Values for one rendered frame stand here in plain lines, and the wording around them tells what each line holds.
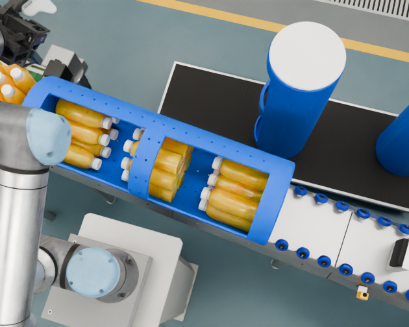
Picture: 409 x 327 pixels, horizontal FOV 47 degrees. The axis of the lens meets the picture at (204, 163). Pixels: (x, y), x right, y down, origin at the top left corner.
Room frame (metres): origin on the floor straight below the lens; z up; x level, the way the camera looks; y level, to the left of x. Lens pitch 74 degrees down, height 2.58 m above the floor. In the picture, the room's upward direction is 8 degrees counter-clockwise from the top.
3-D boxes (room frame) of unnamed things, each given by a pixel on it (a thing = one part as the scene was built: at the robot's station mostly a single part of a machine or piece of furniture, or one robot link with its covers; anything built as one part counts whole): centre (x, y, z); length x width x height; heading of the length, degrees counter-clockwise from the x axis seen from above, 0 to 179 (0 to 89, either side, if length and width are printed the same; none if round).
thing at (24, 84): (0.86, 0.62, 0.99); 0.07 x 0.07 x 0.17
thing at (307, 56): (0.80, -0.43, 1.03); 0.28 x 0.28 x 0.01
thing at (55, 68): (0.90, 0.51, 0.95); 0.10 x 0.07 x 0.10; 150
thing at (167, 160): (0.46, 0.15, 1.15); 0.17 x 0.07 x 0.07; 60
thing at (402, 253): (0.05, -0.58, 1.00); 0.10 x 0.04 x 0.15; 150
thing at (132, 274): (0.10, 0.31, 1.27); 0.15 x 0.15 x 0.10
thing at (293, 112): (0.80, -0.43, 0.59); 0.28 x 0.28 x 0.88
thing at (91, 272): (0.10, 0.31, 1.38); 0.13 x 0.12 x 0.14; 68
